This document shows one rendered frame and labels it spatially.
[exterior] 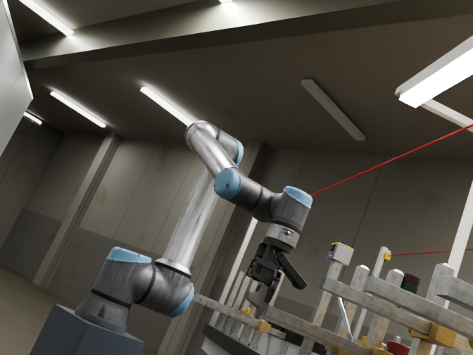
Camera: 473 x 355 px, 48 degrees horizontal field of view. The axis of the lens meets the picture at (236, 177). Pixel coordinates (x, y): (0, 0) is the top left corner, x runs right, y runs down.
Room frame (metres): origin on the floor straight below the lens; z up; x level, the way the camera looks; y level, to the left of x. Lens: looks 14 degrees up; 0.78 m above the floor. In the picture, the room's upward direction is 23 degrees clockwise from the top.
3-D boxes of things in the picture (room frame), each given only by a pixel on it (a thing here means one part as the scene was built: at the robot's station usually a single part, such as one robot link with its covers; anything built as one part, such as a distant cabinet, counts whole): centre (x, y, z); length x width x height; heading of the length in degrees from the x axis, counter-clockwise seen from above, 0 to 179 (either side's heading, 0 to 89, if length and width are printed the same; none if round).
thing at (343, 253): (2.09, -0.50, 1.18); 0.07 x 0.07 x 0.08; 7
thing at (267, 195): (1.60, -0.13, 1.14); 0.12 x 0.12 x 0.09; 26
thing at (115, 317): (1.97, 0.24, 0.65); 0.19 x 0.19 x 0.10
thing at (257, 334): (2.83, -0.41, 0.91); 0.03 x 0.03 x 0.48; 7
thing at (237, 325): (3.33, -0.36, 0.87); 0.03 x 0.03 x 0.48; 7
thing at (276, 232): (1.50, -0.19, 1.05); 0.10 x 0.09 x 0.05; 7
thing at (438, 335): (1.32, -0.59, 0.94); 0.13 x 0.06 x 0.05; 7
